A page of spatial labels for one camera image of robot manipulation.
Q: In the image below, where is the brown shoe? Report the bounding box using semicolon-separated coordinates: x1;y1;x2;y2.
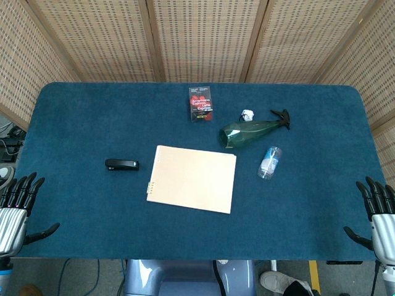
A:
19;284;43;296

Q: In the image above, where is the beige notebook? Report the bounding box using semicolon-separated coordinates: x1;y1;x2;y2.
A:
146;145;238;215

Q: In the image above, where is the blue table cloth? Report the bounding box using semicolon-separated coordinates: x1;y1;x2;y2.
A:
8;81;386;262

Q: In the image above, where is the woven folding screen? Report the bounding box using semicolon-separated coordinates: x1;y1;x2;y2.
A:
0;0;395;181

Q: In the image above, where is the blue-grey robot torso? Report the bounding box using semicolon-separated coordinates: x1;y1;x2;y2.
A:
123;259;257;296

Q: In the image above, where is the clear plastic water bottle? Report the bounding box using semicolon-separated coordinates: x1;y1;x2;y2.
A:
257;146;283;181

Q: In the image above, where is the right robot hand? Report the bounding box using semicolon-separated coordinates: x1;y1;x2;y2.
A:
343;176;395;268

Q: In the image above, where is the yellow floor tape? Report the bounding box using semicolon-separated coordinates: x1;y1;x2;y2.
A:
309;260;322;294

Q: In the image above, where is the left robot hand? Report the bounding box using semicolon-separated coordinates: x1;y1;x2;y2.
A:
0;171;61;258

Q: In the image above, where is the grey white sneaker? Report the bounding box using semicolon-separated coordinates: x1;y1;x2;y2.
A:
0;165;16;191

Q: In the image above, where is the green spray bottle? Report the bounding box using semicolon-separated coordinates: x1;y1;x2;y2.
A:
218;109;292;150

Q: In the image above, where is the black stapler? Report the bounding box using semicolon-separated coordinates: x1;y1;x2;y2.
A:
104;158;140;172

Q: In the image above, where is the black red coffee box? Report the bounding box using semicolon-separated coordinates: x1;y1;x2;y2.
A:
188;86;215;123

